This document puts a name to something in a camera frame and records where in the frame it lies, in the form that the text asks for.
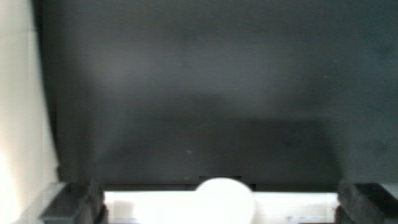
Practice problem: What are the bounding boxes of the white front drawer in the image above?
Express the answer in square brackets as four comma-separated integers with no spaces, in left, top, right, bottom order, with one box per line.
[105,178,338,224]

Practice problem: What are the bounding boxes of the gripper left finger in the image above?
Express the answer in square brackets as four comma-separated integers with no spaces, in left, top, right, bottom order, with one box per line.
[39,181,109,224]

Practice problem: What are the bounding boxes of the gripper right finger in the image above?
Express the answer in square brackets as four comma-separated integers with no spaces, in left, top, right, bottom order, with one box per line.
[334,182,398,224]

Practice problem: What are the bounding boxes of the white L-shaped border fence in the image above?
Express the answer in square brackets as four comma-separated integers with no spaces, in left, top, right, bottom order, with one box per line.
[0,0,57,224]

